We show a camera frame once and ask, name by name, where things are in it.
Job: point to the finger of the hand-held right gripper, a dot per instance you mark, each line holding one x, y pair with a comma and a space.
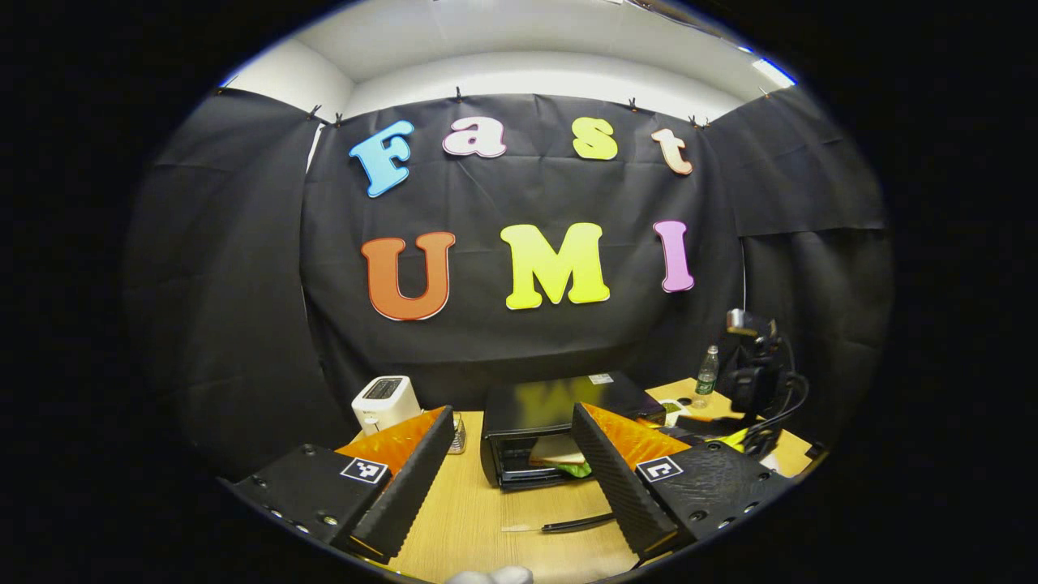
705, 423

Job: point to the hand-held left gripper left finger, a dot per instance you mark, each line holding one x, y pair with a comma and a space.
409, 487

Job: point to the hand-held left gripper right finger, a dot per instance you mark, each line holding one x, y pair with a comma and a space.
620, 487

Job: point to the green lettuce leaf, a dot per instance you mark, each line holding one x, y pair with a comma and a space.
574, 470

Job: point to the white bread slice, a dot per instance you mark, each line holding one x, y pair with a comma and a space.
555, 450

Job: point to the black electric oven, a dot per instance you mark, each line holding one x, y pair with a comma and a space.
559, 401

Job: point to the clear plastic water bottle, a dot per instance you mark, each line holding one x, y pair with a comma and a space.
707, 381

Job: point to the small clear glass jar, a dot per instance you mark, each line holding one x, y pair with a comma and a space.
458, 434

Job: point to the white toaster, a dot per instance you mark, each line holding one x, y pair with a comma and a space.
388, 401

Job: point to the black backdrop cloth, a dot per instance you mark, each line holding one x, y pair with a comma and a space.
503, 349

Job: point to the ceiling light panel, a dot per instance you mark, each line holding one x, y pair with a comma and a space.
772, 71

